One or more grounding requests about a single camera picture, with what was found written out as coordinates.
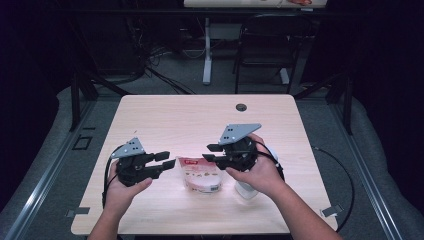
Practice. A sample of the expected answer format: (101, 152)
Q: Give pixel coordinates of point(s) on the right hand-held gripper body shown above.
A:
(240, 156)

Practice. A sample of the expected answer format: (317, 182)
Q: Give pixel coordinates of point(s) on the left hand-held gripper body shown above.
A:
(133, 173)

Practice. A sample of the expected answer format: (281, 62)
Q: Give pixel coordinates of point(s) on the pink and white spouted pouch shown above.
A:
(201, 180)

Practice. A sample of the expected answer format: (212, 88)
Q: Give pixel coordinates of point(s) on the person's left hand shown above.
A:
(120, 196)

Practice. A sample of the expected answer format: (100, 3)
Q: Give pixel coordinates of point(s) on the person's right hand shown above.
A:
(263, 176)

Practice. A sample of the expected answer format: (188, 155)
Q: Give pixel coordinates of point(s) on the black table grommet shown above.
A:
(241, 107)

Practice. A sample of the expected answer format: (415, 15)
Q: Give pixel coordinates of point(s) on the grey tape strip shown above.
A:
(331, 210)
(80, 211)

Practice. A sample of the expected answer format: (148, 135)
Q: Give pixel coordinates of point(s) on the black metal stand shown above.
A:
(348, 106)
(75, 100)

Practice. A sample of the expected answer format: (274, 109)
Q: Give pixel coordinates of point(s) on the light table with white legs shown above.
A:
(207, 50)

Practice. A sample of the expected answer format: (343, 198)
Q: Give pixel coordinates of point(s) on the black folding chair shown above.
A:
(273, 25)

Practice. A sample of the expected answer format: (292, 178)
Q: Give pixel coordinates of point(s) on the orange object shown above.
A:
(300, 1)

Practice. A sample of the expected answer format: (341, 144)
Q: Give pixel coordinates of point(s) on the black floor socket frame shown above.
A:
(74, 146)

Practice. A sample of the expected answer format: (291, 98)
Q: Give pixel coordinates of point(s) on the metal floor rail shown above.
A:
(375, 201)
(31, 200)

